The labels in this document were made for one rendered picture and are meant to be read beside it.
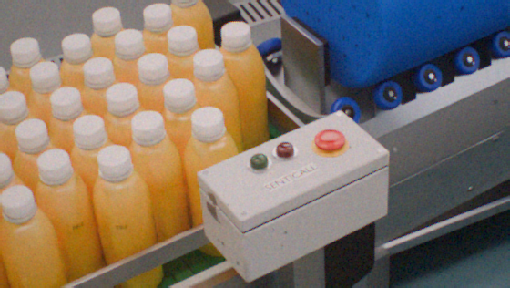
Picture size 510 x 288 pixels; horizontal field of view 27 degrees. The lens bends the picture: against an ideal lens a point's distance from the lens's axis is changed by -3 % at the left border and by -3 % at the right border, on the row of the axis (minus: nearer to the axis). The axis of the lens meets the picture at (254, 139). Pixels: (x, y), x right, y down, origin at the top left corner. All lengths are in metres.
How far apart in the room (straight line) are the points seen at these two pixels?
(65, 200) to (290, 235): 0.27
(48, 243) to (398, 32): 0.55
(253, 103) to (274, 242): 0.32
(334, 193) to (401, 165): 0.40
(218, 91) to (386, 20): 0.24
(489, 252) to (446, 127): 1.09
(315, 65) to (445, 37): 0.19
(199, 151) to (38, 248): 0.23
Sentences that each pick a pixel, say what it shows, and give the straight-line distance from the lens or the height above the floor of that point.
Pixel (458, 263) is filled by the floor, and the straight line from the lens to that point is 2.68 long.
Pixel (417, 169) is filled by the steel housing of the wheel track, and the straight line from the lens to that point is 1.65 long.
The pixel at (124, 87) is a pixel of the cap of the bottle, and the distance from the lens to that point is 1.38.
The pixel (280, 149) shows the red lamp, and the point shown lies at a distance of 1.24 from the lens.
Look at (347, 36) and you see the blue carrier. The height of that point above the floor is 1.05.
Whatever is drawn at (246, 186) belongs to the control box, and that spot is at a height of 1.10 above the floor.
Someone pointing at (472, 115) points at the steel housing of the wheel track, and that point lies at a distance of 1.69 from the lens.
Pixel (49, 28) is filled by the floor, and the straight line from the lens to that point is 3.67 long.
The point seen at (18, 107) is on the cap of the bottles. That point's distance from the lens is 1.39.
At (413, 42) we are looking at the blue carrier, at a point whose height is 1.07.
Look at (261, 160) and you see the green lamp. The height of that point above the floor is 1.11.
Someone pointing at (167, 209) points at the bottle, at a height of 0.99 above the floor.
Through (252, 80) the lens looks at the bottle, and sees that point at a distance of 1.48.
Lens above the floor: 1.89
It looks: 38 degrees down
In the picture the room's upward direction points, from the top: 5 degrees counter-clockwise
